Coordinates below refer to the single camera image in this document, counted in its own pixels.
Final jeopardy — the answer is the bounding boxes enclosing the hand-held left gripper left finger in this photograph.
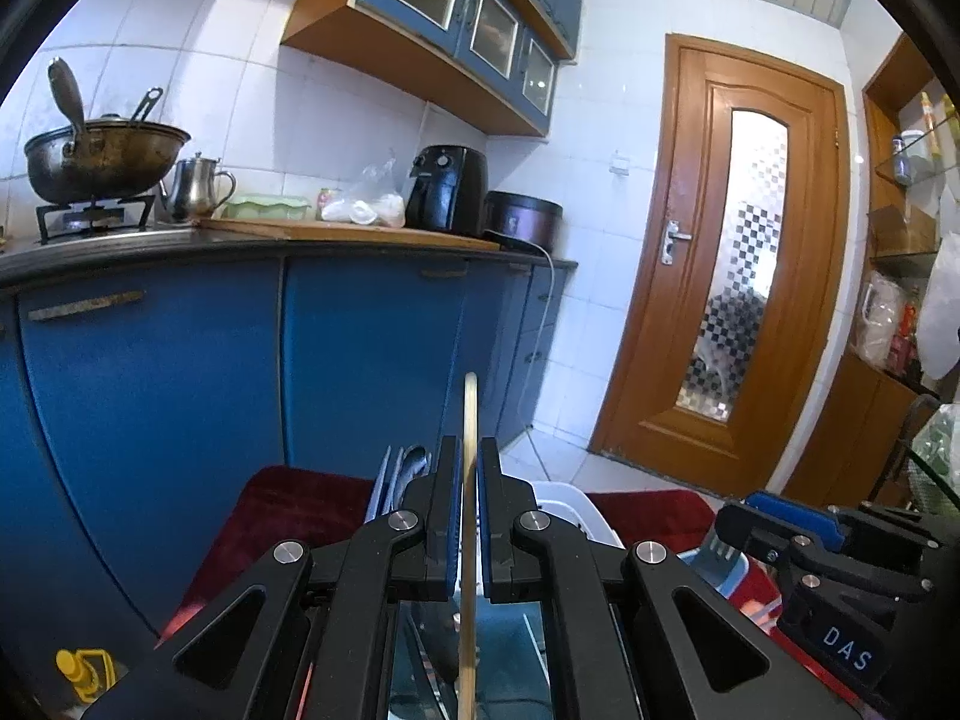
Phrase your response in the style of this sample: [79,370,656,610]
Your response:
[82,436,464,720]

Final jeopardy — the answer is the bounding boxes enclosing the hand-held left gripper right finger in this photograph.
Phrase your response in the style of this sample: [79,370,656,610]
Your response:
[478,436,863,720]

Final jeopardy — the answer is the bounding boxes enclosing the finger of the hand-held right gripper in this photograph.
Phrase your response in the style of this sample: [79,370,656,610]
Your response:
[746,491,853,545]
[712,501,925,601]

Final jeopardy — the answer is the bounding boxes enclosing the steel fork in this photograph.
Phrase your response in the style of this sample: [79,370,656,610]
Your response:
[697,535,745,580]

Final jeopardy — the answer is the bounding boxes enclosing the white plastic spoon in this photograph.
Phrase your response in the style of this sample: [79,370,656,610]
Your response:
[364,446,407,524]

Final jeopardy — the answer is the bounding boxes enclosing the light blue utensil holder box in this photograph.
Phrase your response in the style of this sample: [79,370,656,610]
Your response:
[386,478,752,720]

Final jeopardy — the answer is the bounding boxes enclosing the cream chopstick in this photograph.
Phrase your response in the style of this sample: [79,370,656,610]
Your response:
[456,373,481,720]

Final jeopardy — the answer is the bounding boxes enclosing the wooden shelf unit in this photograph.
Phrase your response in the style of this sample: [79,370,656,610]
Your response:
[780,34,960,512]

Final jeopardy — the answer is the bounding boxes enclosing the red floral blanket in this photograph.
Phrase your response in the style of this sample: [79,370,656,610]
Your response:
[154,465,886,720]

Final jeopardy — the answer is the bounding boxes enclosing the wooden door with glass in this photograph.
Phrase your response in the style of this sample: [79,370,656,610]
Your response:
[591,33,861,497]

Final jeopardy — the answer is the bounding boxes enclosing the wooden cutting board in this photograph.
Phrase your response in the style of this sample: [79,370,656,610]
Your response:
[199,217,502,251]

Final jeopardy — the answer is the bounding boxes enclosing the dark rice cooker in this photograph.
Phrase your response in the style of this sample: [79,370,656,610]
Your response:
[484,190,564,253]

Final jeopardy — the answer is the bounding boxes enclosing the blue base cabinets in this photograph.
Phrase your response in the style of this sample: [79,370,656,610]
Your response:
[0,250,580,698]

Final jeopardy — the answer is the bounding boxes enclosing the black air fryer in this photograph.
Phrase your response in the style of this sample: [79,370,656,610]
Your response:
[405,145,489,236]

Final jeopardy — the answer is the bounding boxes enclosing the clear plastic bag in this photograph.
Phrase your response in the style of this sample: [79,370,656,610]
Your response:
[322,157,407,228]

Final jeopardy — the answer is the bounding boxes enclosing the green plastic tray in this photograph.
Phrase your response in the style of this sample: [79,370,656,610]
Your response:
[225,195,313,223]

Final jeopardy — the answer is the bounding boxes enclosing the bottle on shelf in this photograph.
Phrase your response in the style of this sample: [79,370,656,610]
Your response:
[892,130,932,185]

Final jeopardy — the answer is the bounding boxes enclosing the yellow plastic object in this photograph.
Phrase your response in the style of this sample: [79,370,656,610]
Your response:
[55,648,118,704]

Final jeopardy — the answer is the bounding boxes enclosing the steel kettle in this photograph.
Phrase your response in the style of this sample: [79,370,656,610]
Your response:
[160,153,238,224]

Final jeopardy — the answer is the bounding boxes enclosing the gas stove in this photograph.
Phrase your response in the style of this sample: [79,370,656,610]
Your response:
[34,195,159,245]

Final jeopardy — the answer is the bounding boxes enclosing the large black wok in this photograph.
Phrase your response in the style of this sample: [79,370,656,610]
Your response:
[24,118,192,205]

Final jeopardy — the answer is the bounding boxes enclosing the black wire rack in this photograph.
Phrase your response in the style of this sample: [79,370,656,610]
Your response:
[885,392,960,515]

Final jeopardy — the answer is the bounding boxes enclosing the metal door handle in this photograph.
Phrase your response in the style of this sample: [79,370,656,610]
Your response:
[660,221,693,266]

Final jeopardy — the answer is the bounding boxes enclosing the metal cabinet handle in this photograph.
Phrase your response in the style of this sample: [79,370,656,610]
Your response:
[28,291,144,322]

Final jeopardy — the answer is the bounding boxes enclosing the glass door wall cabinet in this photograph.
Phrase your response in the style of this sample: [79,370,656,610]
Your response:
[280,0,580,138]

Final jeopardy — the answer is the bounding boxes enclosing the spatula with metal handle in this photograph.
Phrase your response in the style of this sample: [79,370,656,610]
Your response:
[48,58,89,160]

